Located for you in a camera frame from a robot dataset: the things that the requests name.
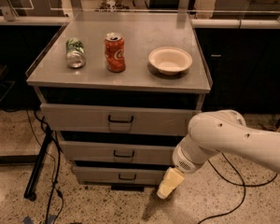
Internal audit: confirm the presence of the grey drawer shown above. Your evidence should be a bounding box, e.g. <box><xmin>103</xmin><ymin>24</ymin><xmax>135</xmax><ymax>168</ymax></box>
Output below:
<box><xmin>41</xmin><ymin>104</ymin><xmax>199</xmax><ymax>136</ymax></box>
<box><xmin>60</xmin><ymin>141</ymin><xmax>174</xmax><ymax>165</ymax></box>
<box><xmin>73</xmin><ymin>166</ymin><xmax>164</xmax><ymax>186</ymax></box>

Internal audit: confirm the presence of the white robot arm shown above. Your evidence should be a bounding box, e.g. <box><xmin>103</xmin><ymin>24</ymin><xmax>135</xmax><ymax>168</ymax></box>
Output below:
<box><xmin>157</xmin><ymin>110</ymin><xmax>280</xmax><ymax>199</ymax></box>

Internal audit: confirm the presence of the grey bottom drawer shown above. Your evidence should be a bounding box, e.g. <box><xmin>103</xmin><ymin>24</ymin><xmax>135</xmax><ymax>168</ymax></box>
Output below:
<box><xmin>73</xmin><ymin>166</ymin><xmax>164</xmax><ymax>186</ymax></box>

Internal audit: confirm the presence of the grey drawer cabinet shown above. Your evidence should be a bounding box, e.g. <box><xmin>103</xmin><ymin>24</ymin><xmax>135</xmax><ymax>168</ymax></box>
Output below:
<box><xmin>25</xmin><ymin>10</ymin><xmax>213</xmax><ymax>192</ymax></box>

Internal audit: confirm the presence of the grey top drawer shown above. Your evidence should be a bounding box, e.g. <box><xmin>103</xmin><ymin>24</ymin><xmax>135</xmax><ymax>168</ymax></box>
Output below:
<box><xmin>41</xmin><ymin>104</ymin><xmax>199</xmax><ymax>136</ymax></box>

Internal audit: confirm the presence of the white paper bowl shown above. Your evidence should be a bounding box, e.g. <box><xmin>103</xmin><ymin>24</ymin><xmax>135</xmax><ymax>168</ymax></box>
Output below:
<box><xmin>148</xmin><ymin>47</ymin><xmax>192</xmax><ymax>76</ymax></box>

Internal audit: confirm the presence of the black stand leg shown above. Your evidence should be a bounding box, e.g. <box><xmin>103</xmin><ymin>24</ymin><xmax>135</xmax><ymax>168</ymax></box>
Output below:
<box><xmin>24</xmin><ymin>127</ymin><xmax>52</xmax><ymax>202</ymax></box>

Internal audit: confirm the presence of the red cola can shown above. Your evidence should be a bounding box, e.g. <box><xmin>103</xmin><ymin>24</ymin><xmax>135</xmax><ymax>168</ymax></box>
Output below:
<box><xmin>105</xmin><ymin>33</ymin><xmax>126</xmax><ymax>73</ymax></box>

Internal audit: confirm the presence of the green soda can lying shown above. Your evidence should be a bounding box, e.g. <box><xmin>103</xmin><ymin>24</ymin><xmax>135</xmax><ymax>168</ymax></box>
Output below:
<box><xmin>65</xmin><ymin>37</ymin><xmax>86</xmax><ymax>68</ymax></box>

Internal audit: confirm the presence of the clear plastic bottle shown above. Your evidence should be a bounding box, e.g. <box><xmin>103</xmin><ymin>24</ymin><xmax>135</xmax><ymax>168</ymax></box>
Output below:
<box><xmin>106</xmin><ymin>0</ymin><xmax>116</xmax><ymax>10</ymax></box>

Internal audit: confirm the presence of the black floor cable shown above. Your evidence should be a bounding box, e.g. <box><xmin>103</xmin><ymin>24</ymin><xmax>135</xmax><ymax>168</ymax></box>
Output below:
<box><xmin>197</xmin><ymin>152</ymin><xmax>279</xmax><ymax>224</ymax></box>

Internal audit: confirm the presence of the black cable bundle left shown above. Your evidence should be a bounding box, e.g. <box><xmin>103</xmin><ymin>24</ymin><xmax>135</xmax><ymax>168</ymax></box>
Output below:
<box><xmin>25</xmin><ymin>109</ymin><xmax>65</xmax><ymax>224</ymax></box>

